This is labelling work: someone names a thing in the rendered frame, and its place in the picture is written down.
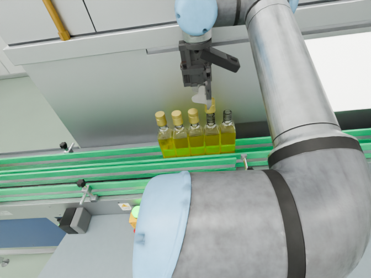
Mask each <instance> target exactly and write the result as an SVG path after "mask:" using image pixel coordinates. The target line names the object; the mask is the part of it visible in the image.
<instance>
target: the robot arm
mask: <svg viewBox="0 0 371 278"><path fill-rule="evenodd" d="M298 3H299V0H176V1H175V4H174V11H175V16H176V20H177V23H178V25H179V27H180V28H181V29H182V35H183V40H179V45H178V47H179V51H180V54H181V64H182V66H181V65H180V67H181V68H182V69H181V71H182V77H183V84H184V87H192V91H194V92H198V94H196V95H194V96H193V97H192V101H193V102H194V103H201V104H206V105H207V110H209V109H210V107H211V82H212V75H211V65H212V63H213V64H215V65H217V66H220V67H222V68H224V69H227V70H229V71H231V72H234V73H236V72H237V71H238V70H239V69H240V63H239V60H238V58H235V57H233V56H231V55H229V54H226V53H224V52H222V51H220V50H217V49H215V48H213V47H211V46H210V45H211V44H212V42H211V37H212V28H216V27H223V26H237V25H246V29H247V32H248V37H249V41H250V45H251V50H252V55H253V60H254V63H255V68H256V72H257V77H258V82H259V87H260V90H261V94H262V99H263V104H264V109H265V112H266V117H267V122H268V127H269V131H270V134H271V139H272V144H273V149H272V151H271V152H270V153H269V155H268V156H267V161H268V166H269V169H265V170H232V171H217V172H189V171H186V170H184V171H181V172H180V173H173V174H160V175H157V176H155V177H153V178H152V179H151V180H150V181H149V182H148V184H147V185H146V187H145V190H144V193H143V196H142V199H141V203H140V207H139V213H138V216H137V222H136V229H135V237H134V248H133V258H132V276H133V278H346V277H347V276H348V275H349V274H350V273H351V272H352V271H353V270H354V269H355V267H356V266H357V265H358V264H359V262H360V260H361V258H362V257H363V255H364V252H365V250H366V248H367V246H368V244H369V240H370V236H371V173H370V169H369V165H368V162H367V160H366V157H365V155H364V153H363V151H362V148H361V146H360V144H359V142H358V140H357V139H356V138H355V137H354V136H351V135H348V134H346V133H343V132H342V131H341V128H340V126H339V124H338V121H337V119H336V116H335V113H334V112H333V109H332V106H331V104H330V102H329V99H328V97H327V94H326V92H325V90H324V87H323V85H322V82H321V80H320V77H319V75H318V72H317V70H316V68H315V65H314V63H313V60H312V58H311V56H310V53H309V50H308V48H307V46H306V43H305V41H304V38H303V36H302V34H301V31H300V29H299V26H298V24H297V22H296V19H295V16H294V13H295V11H296V9H297V6H298ZM204 82H205V83H204Z"/></svg>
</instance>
